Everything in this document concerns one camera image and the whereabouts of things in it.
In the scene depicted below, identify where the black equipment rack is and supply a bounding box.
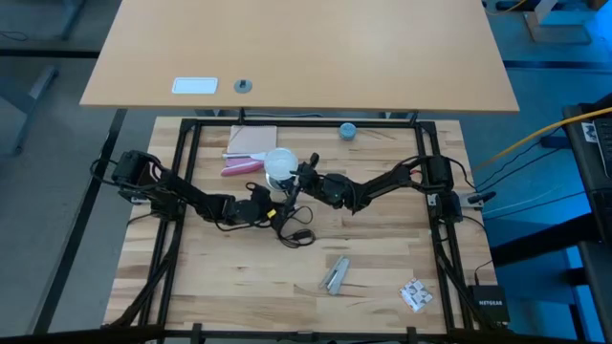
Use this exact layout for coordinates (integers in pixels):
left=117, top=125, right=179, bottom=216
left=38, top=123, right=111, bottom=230
left=561, top=93, right=612, bottom=344

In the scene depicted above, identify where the black floor cable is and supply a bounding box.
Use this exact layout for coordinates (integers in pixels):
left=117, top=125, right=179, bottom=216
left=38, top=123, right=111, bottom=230
left=481, top=190, right=588, bottom=216

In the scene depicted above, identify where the printed paper packet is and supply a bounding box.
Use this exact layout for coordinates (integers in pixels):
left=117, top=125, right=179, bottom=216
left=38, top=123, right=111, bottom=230
left=398, top=277, right=434, bottom=314

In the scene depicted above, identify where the light wooden desk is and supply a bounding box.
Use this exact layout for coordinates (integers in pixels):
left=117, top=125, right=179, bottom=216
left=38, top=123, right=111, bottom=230
left=78, top=0, right=521, bottom=114

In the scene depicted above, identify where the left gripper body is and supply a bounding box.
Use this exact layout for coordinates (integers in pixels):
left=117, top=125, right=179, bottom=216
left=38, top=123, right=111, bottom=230
left=224, top=193, right=276, bottom=226

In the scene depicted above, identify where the black Netgear switch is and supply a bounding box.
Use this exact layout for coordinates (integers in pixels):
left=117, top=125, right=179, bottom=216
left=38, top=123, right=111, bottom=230
left=467, top=284, right=511, bottom=324

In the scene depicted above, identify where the white rectangular label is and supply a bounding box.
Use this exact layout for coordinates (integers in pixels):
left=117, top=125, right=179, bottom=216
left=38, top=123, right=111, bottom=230
left=171, top=76, right=219, bottom=96

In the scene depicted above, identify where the grey stand base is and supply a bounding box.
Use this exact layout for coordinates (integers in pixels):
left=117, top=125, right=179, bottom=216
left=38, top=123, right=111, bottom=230
left=523, top=0, right=608, bottom=46

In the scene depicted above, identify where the black lamp power cord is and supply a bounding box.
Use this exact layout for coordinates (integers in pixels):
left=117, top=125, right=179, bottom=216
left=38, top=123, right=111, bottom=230
left=276, top=183, right=317, bottom=249

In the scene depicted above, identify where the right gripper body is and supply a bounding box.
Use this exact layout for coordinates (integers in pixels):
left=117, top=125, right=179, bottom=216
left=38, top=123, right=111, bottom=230
left=300, top=169, right=358, bottom=210

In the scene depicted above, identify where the silver metal cup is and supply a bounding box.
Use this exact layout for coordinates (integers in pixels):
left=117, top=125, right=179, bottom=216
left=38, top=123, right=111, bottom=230
left=265, top=172, right=296, bottom=192

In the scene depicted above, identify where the yellow cable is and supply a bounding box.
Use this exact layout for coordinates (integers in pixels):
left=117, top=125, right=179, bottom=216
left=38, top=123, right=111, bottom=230
left=477, top=105, right=612, bottom=168

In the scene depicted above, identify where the white lightbulb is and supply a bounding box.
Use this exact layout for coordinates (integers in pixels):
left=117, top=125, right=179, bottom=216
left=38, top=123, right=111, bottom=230
left=263, top=147, right=300, bottom=182

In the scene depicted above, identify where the grey white stapler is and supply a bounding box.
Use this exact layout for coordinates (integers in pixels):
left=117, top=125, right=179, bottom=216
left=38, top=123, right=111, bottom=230
left=318, top=255, right=352, bottom=296

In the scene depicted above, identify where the grey desk foot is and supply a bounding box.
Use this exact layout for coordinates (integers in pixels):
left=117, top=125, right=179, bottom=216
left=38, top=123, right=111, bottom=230
left=0, top=64, right=59, bottom=158

